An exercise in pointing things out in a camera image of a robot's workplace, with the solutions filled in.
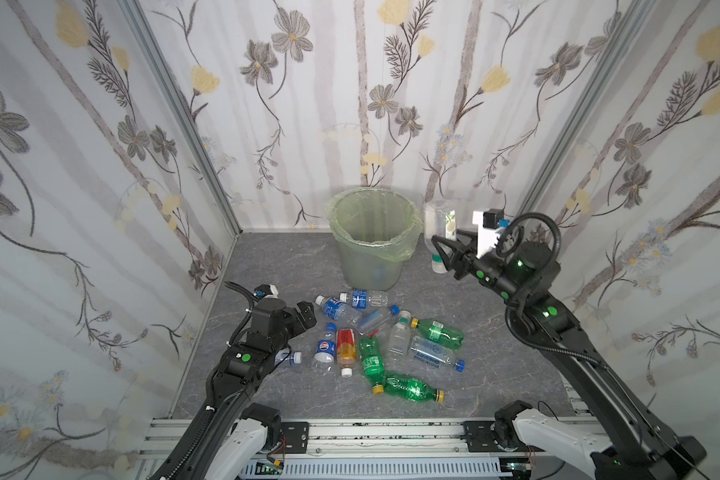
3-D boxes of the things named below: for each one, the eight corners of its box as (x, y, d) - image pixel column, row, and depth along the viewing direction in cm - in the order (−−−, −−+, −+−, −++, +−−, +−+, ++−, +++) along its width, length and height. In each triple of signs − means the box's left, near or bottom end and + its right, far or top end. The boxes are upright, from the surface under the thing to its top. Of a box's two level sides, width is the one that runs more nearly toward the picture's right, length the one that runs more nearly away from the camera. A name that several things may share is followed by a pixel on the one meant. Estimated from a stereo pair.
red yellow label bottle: (334, 376, 84) (333, 372, 81) (337, 332, 92) (336, 327, 89) (356, 376, 84) (355, 372, 81) (357, 332, 92) (356, 327, 89)
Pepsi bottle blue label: (313, 374, 85) (311, 369, 82) (318, 330, 94) (316, 323, 90) (333, 374, 85) (332, 369, 82) (336, 330, 94) (335, 323, 90)
